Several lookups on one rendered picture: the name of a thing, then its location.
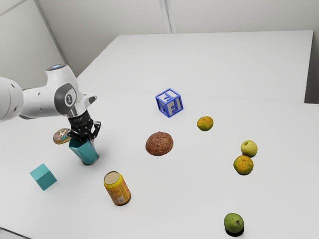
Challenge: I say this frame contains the yellow-green apple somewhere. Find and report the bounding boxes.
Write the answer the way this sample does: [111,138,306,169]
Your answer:
[240,139,258,158]

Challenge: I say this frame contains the yellow drink can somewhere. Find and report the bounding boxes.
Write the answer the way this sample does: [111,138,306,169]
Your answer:
[103,171,132,206]

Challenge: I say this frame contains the brown round bread roll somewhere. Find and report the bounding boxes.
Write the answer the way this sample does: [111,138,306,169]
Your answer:
[145,131,174,157]

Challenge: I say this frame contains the green pear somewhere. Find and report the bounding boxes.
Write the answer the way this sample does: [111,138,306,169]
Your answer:
[223,213,244,233]

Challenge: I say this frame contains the large green-orange mandarin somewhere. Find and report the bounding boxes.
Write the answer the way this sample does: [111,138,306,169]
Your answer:
[233,155,254,176]

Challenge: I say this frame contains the teal cube block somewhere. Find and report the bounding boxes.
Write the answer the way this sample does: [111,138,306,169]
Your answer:
[29,163,58,191]

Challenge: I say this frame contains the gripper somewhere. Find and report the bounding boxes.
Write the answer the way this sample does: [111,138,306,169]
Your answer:
[67,109,102,142]

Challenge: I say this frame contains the small green-orange mandarin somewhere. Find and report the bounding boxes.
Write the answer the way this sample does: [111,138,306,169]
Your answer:
[196,116,214,132]

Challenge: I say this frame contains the teal faceted mug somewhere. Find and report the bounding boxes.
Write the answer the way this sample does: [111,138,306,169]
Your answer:
[68,137,100,165]

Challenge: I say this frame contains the frosted sprinkle donut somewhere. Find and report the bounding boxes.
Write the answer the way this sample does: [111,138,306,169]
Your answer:
[52,127,72,145]

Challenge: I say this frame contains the blue letter cube block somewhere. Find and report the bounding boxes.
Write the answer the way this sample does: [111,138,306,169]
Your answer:
[155,88,184,118]

